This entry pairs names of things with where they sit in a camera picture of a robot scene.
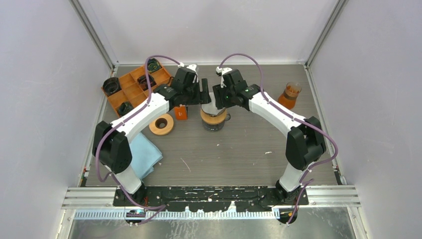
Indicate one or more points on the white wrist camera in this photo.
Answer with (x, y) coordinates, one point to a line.
(221, 72)
(191, 67)

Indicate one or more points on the small black cup in tray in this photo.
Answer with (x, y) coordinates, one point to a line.
(124, 108)

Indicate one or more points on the dark patterned cup in tray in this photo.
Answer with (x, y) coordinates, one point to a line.
(153, 65)

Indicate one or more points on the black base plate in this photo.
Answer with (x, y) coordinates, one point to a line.
(213, 199)

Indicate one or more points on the light blue cloth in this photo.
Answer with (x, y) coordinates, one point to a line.
(144, 156)

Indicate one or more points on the orange wooden compartment tray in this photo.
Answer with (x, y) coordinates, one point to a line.
(131, 91)

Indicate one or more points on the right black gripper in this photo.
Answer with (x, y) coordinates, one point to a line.
(221, 102)

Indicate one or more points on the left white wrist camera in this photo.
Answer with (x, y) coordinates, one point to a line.
(191, 67)

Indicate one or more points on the amber glass carafe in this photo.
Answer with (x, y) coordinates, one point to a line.
(289, 96)

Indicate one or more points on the black cup beside tray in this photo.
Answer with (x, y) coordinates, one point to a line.
(111, 86)

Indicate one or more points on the clear glass mug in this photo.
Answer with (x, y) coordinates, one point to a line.
(216, 127)

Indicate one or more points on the orange coffee filter box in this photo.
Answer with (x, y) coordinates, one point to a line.
(181, 112)

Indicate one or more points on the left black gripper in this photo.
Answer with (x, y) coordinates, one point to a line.
(202, 97)

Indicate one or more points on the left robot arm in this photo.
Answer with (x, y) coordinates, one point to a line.
(111, 146)

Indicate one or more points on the white paper coffee filter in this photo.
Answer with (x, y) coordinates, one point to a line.
(210, 108)

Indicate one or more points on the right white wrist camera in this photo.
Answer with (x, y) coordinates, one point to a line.
(221, 72)

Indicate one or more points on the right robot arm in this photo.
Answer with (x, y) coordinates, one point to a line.
(304, 142)

